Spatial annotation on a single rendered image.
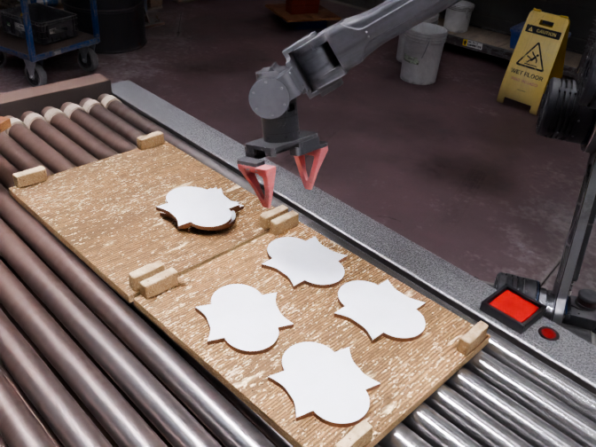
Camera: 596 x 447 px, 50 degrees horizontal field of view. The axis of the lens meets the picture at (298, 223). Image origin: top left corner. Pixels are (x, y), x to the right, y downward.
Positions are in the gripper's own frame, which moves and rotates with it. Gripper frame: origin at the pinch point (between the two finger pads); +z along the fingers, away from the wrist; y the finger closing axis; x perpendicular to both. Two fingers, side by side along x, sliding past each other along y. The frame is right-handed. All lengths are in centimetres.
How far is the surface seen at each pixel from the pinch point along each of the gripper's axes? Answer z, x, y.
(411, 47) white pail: 25, 190, 314
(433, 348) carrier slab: 19.0, -27.0, -0.4
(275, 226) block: 8.0, 6.4, 2.3
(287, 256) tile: 11.0, 0.4, -1.1
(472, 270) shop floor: 91, 51, 151
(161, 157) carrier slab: 0.8, 42.2, 4.8
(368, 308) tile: 15.3, -16.3, -1.2
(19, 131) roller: -5, 74, -10
